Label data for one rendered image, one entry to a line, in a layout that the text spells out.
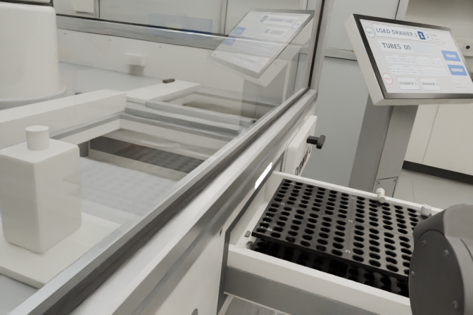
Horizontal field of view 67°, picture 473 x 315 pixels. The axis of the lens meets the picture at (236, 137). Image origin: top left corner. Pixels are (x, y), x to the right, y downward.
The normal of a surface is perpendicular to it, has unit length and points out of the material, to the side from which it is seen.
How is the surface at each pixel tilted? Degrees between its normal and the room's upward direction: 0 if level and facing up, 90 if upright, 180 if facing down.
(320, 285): 90
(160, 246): 0
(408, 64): 50
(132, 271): 0
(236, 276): 90
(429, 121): 90
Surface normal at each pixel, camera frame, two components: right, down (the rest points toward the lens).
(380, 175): 0.45, 0.33
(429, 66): 0.41, -0.36
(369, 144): -0.89, 0.05
